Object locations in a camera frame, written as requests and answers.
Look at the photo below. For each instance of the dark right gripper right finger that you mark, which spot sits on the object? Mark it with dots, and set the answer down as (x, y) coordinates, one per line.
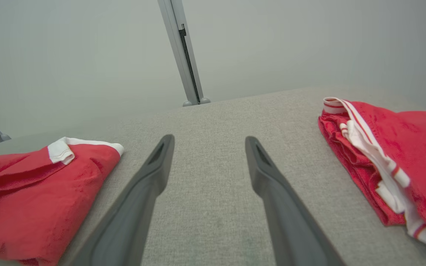
(294, 232)

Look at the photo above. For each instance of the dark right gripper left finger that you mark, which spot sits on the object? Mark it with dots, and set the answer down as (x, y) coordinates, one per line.
(124, 229)

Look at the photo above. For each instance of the red shorts white trim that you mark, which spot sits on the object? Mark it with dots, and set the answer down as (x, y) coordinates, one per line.
(31, 199)

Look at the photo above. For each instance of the red printed basketball jersey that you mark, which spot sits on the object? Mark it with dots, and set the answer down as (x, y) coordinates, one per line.
(420, 147)

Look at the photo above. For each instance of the grey fabric-covered table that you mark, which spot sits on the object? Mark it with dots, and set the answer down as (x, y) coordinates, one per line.
(209, 155)

